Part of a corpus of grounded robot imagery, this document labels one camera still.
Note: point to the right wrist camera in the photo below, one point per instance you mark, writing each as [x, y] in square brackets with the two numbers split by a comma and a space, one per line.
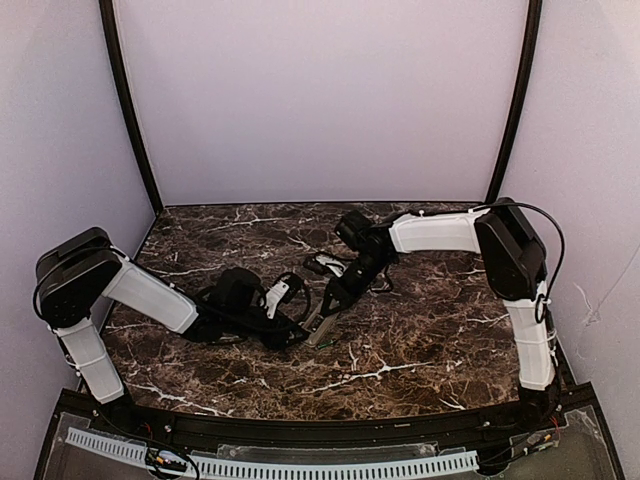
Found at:
[322, 263]

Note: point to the white slotted cable duct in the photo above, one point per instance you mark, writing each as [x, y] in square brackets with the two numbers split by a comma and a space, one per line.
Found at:
[241, 462]

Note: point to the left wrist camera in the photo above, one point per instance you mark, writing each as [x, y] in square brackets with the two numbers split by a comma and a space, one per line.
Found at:
[283, 291]

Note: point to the left black frame post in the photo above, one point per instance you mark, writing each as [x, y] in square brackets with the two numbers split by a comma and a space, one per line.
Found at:
[125, 98]

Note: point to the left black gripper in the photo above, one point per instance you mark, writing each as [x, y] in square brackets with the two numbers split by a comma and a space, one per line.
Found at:
[279, 337]

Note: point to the right black frame post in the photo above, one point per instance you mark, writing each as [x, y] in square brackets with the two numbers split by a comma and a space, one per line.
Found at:
[523, 73]

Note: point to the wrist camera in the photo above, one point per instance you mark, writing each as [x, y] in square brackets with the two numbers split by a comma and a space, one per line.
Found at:
[322, 263]
[283, 291]

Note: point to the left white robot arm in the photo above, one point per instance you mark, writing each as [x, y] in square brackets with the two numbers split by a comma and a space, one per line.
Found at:
[73, 276]

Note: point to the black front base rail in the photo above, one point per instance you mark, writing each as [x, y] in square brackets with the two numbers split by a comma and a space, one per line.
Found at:
[482, 428]

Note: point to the black frame post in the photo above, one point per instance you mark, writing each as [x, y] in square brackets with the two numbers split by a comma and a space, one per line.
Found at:
[523, 73]
[125, 98]

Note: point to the white universal remote control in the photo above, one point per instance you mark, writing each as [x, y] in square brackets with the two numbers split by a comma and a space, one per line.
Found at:
[317, 326]

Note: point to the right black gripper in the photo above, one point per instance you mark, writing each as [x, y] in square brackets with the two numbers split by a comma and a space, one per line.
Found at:
[339, 289]

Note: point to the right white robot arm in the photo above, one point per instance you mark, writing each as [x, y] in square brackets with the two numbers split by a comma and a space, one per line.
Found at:
[512, 252]

